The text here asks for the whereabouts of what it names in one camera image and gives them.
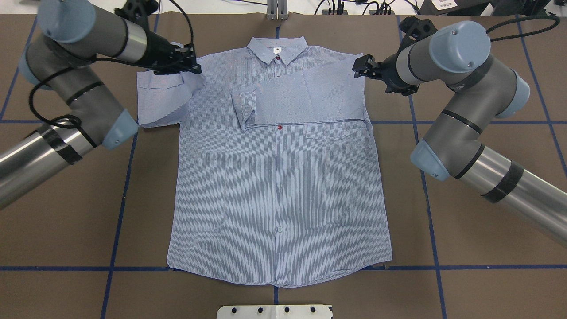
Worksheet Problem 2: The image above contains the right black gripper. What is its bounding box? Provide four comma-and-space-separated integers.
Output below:
352, 54, 419, 96

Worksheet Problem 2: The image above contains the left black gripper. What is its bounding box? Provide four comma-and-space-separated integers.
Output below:
142, 31, 202, 74

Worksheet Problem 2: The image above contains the light blue striped shirt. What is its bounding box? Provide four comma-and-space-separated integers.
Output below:
136, 38, 393, 288

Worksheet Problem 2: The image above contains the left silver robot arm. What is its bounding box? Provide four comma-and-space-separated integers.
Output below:
0, 0, 201, 209

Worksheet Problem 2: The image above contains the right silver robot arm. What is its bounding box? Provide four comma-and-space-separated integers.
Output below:
352, 16, 567, 245

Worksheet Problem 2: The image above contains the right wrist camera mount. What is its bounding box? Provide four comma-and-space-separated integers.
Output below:
399, 16, 438, 48

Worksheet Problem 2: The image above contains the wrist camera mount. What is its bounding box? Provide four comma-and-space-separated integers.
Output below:
114, 0, 159, 25
399, 16, 438, 48

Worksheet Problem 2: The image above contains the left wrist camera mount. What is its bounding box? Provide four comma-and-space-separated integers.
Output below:
114, 0, 159, 25

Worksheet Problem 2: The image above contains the aluminium frame post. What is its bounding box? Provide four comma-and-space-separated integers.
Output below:
267, 0, 289, 21

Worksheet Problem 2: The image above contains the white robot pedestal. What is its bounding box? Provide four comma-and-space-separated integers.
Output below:
216, 304, 334, 319

